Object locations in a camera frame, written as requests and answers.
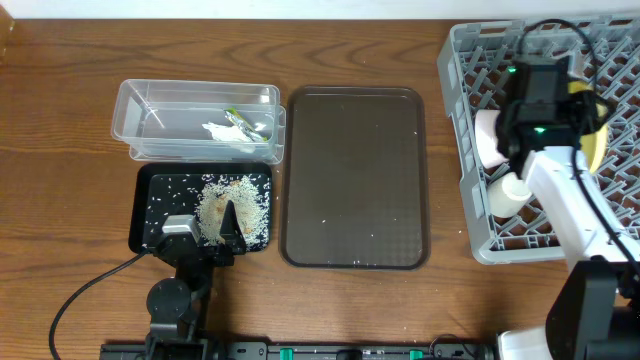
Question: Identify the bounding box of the white tissue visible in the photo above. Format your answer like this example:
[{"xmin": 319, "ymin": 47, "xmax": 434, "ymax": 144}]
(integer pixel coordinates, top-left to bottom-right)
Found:
[{"xmin": 202, "ymin": 122, "xmax": 257, "ymax": 153}]

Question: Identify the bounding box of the green snack wrapper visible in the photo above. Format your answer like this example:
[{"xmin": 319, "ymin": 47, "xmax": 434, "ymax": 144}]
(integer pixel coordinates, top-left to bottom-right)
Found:
[{"xmin": 223, "ymin": 108, "xmax": 270, "ymax": 143}]

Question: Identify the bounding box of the white plastic cup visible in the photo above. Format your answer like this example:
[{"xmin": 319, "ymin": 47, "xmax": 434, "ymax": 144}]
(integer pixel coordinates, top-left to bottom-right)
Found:
[{"xmin": 488, "ymin": 172, "xmax": 532, "ymax": 218}]

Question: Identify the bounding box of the white bowl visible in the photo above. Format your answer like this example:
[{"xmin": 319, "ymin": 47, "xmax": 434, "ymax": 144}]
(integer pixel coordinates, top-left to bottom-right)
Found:
[{"xmin": 474, "ymin": 110, "xmax": 508, "ymax": 169}]

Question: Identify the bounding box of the yellow plate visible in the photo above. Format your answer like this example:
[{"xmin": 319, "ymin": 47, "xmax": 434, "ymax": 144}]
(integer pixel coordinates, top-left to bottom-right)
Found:
[{"xmin": 568, "ymin": 80, "xmax": 609, "ymax": 174}]

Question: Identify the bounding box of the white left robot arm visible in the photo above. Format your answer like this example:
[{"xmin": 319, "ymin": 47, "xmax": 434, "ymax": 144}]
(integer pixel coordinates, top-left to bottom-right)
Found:
[{"xmin": 48, "ymin": 200, "xmax": 247, "ymax": 360}]

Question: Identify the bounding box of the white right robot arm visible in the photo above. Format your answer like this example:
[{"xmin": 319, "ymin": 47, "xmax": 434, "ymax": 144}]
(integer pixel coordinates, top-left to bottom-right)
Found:
[{"xmin": 495, "ymin": 41, "xmax": 639, "ymax": 359}]

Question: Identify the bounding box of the rice food waste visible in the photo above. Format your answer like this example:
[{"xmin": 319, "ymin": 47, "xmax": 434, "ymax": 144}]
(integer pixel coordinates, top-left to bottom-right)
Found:
[{"xmin": 144, "ymin": 172, "xmax": 272, "ymax": 251}]

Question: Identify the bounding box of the black waste tray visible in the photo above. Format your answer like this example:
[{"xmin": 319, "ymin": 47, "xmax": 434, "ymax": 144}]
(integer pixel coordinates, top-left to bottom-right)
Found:
[{"xmin": 129, "ymin": 163, "xmax": 272, "ymax": 252}]

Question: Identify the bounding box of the grey dishwasher rack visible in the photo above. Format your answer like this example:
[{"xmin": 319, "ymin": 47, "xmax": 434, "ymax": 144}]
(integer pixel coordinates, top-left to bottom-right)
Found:
[{"xmin": 437, "ymin": 14, "xmax": 639, "ymax": 265}]

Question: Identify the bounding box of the clear plastic container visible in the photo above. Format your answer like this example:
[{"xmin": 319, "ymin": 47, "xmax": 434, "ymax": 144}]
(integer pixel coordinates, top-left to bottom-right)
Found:
[{"xmin": 111, "ymin": 79, "xmax": 286, "ymax": 164}]

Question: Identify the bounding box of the dark brown serving tray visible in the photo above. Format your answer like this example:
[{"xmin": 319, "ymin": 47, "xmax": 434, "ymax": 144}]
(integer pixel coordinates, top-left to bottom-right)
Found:
[{"xmin": 279, "ymin": 86, "xmax": 431, "ymax": 271}]

